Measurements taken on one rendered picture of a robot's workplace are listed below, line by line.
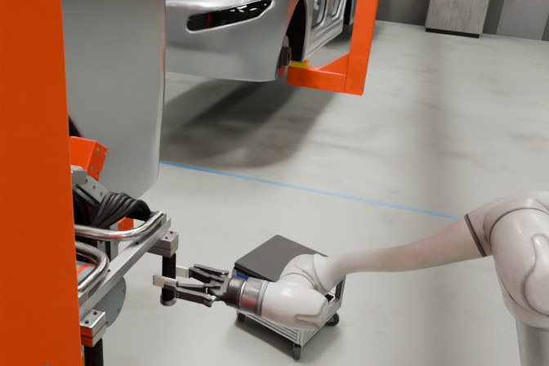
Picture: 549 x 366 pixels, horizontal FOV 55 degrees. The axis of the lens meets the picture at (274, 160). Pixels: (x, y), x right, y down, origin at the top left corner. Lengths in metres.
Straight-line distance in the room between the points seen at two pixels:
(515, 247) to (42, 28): 0.83
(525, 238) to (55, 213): 0.78
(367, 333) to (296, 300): 1.38
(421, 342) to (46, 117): 2.32
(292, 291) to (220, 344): 1.20
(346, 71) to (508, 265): 3.72
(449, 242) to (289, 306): 0.40
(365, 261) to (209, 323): 1.36
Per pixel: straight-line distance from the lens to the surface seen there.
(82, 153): 1.38
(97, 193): 1.43
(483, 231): 1.20
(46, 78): 0.56
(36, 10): 0.55
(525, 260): 1.02
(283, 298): 1.31
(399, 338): 2.68
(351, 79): 4.64
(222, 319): 2.61
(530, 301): 1.02
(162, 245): 1.36
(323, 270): 1.42
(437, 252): 1.22
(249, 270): 2.35
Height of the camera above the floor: 1.65
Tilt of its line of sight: 22 degrees down
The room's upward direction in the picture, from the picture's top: 6 degrees clockwise
